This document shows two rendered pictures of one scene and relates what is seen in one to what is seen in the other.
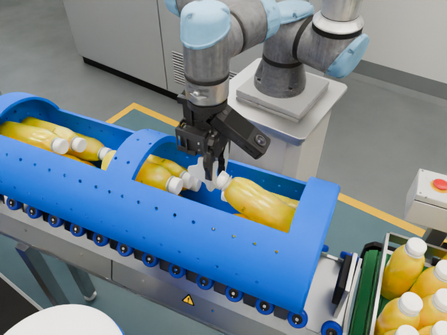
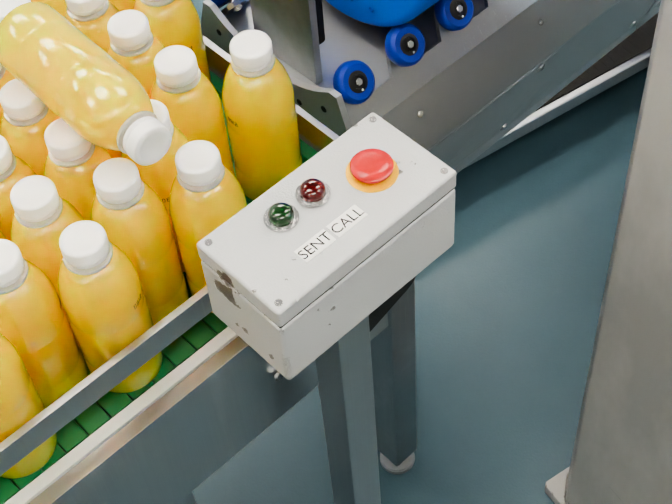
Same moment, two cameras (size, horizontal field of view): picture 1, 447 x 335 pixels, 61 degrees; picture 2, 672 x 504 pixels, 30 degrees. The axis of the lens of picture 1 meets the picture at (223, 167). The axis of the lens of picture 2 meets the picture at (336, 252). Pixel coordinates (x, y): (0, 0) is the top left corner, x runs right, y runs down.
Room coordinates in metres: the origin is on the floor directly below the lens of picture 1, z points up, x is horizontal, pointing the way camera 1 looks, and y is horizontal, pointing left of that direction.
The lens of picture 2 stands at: (0.92, -1.15, 1.89)
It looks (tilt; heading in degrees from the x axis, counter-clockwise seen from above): 53 degrees down; 117
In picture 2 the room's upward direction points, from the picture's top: 5 degrees counter-clockwise
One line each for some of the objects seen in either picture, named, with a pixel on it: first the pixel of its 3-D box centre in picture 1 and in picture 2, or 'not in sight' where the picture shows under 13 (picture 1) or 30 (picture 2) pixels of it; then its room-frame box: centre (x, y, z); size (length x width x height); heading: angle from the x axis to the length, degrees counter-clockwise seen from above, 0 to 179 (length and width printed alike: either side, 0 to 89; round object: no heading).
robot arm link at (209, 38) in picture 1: (207, 42); not in sight; (0.57, 0.03, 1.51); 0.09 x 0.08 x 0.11; 137
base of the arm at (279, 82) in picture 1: (281, 68); not in sight; (0.98, -0.16, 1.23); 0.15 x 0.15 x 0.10
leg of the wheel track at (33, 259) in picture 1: (51, 288); not in sight; (0.80, 0.72, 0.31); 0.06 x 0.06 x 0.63; 66
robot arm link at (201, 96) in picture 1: (206, 87); not in sight; (0.56, 0.03, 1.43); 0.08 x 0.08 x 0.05
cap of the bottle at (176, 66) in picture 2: (446, 270); (176, 66); (0.42, -0.46, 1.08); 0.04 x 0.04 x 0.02
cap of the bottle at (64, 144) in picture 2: not in sight; (68, 138); (0.37, -0.57, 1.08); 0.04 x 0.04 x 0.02
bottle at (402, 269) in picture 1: (402, 270); (262, 121); (0.48, -0.42, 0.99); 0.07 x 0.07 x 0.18
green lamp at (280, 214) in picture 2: not in sight; (280, 214); (0.59, -0.60, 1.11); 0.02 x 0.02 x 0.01
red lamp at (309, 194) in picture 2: not in sight; (312, 189); (0.61, -0.57, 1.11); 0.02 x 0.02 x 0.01
